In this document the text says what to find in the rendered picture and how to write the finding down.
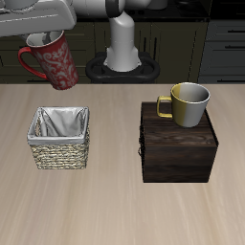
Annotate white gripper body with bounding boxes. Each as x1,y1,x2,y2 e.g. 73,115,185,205
0,4,78,38

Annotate red patterned mug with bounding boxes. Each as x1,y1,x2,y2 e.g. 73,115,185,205
17,30,80,91

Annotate woven basket with white liner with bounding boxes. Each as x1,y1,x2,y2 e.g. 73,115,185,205
26,105,91,171

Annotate yellow and white mug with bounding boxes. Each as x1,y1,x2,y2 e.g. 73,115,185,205
155,81,212,129

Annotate dark kitchen cupboards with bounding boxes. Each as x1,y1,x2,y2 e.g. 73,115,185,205
0,0,245,85

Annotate dark wooden cabinet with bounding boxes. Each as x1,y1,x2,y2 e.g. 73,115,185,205
138,100,220,185

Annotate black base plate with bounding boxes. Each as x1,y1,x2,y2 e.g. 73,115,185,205
84,51,161,81

